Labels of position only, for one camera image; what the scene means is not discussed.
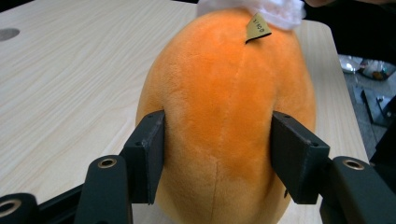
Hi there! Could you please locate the black stand base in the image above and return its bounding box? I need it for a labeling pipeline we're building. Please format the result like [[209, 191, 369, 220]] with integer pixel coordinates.
[[360, 88, 396, 128]]

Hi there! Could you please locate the white wet wipe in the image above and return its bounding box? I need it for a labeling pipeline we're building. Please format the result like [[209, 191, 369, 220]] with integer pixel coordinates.
[[196, 0, 307, 32]]

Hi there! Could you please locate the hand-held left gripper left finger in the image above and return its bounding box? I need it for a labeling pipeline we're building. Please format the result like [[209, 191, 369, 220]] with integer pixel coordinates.
[[120, 109, 166, 206]]

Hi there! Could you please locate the shiny plastic packaging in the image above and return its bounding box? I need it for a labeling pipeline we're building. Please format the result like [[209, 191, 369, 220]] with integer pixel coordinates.
[[338, 53, 396, 82]]

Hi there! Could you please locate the orange plush toy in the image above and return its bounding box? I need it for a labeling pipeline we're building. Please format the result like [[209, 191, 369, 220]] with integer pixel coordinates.
[[134, 7, 318, 224]]

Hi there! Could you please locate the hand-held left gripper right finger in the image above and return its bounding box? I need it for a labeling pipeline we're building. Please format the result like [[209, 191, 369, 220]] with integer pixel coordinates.
[[269, 110, 332, 206]]

